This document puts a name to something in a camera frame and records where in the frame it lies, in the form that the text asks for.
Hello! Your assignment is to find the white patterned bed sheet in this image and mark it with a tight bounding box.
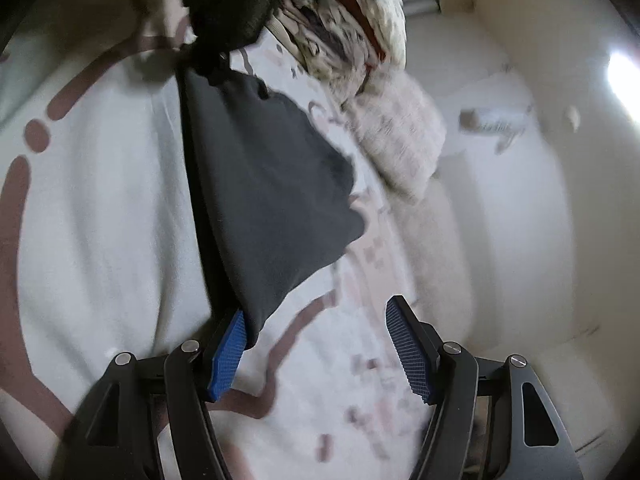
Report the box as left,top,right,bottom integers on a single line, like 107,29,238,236
0,0,481,480

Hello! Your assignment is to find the pile of patterned clothes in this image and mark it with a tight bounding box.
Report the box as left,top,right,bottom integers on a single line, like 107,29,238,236
265,0,408,106

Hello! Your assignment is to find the fluffy cream blanket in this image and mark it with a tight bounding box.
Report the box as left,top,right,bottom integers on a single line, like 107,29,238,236
345,72,448,206

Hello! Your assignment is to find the black cloth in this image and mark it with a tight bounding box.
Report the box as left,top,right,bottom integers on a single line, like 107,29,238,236
177,0,333,61

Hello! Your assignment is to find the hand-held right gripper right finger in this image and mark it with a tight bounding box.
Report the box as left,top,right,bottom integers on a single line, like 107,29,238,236
385,295,586,480

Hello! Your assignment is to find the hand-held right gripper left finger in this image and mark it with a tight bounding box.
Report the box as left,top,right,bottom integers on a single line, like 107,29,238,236
60,308,249,480

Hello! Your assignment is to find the dark grey garment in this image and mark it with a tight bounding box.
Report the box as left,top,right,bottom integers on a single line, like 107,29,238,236
176,44,367,347

